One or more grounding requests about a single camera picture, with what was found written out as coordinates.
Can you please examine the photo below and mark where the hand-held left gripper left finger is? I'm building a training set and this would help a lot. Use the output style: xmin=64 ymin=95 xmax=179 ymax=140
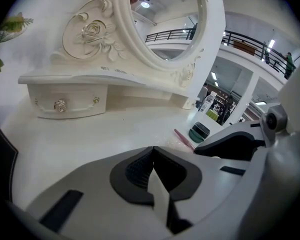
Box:
xmin=26 ymin=145 xmax=173 ymax=240

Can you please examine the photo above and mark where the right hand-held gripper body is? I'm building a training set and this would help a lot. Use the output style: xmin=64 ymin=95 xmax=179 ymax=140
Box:
xmin=230 ymin=58 xmax=300 ymax=240

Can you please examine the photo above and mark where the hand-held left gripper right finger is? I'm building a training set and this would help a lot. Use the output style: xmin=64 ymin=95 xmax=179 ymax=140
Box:
xmin=152 ymin=145 xmax=252 ymax=240

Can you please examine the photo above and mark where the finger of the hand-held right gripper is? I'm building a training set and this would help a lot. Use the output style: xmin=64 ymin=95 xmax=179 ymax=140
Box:
xmin=193 ymin=120 xmax=267 ymax=161

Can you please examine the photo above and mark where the green makeup compact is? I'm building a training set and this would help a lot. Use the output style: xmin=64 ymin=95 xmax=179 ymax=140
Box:
xmin=188 ymin=128 xmax=206 ymax=143

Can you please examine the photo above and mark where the pink makeup pen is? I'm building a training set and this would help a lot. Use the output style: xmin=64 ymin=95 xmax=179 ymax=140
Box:
xmin=173 ymin=128 xmax=196 ymax=151

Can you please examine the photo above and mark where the clear plastic water bottle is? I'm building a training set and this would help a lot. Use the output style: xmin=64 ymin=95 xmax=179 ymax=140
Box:
xmin=199 ymin=93 xmax=215 ymax=114

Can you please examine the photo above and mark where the gold crystal drawer knob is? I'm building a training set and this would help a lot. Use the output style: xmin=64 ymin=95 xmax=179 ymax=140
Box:
xmin=53 ymin=98 xmax=67 ymax=113

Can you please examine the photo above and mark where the black metal balcony railing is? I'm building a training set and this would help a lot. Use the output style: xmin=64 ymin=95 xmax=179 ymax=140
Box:
xmin=221 ymin=29 xmax=297 ymax=75

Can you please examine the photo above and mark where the white ornate vanity mirror cabinet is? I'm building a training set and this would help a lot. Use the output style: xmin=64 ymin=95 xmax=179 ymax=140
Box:
xmin=17 ymin=0 xmax=227 ymax=120

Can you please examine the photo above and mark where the green artificial plant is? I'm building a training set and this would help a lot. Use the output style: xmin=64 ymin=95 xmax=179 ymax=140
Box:
xmin=0 ymin=11 xmax=34 ymax=78

